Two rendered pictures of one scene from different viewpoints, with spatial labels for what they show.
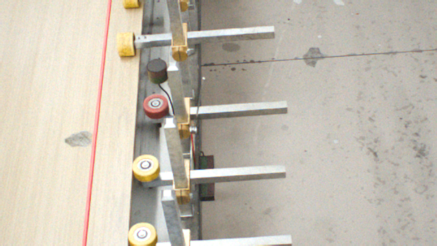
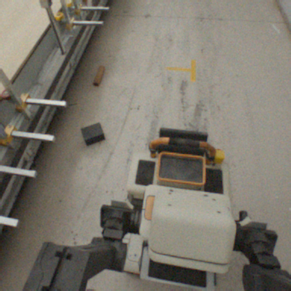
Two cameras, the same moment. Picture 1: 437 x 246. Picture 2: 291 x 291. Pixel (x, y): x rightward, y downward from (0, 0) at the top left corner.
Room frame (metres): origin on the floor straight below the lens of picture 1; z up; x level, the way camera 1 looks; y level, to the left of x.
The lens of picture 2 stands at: (-0.57, -0.69, 1.99)
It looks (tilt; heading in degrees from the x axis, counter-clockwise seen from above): 52 degrees down; 10
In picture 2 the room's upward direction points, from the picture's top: 6 degrees counter-clockwise
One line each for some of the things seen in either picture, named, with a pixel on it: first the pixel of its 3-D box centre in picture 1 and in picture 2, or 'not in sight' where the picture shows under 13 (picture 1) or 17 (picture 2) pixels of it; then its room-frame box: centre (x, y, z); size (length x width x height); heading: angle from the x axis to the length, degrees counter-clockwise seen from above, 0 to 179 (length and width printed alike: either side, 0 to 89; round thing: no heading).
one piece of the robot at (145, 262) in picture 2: not in sight; (176, 260); (-0.48, -0.79, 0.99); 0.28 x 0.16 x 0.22; 85
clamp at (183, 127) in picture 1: (181, 118); not in sight; (1.88, 0.10, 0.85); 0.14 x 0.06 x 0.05; 175
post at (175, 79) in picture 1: (181, 118); not in sight; (1.85, 0.10, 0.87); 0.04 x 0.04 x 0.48; 85
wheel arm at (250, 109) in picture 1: (219, 112); not in sight; (1.88, -0.02, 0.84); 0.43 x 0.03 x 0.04; 85
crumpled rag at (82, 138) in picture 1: (78, 136); not in sight; (1.79, 0.42, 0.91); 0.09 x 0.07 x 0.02; 79
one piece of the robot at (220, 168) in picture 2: not in sight; (174, 195); (-0.10, -0.82, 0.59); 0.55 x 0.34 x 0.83; 85
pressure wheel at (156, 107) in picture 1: (157, 114); not in sight; (1.90, 0.17, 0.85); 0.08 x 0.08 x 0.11
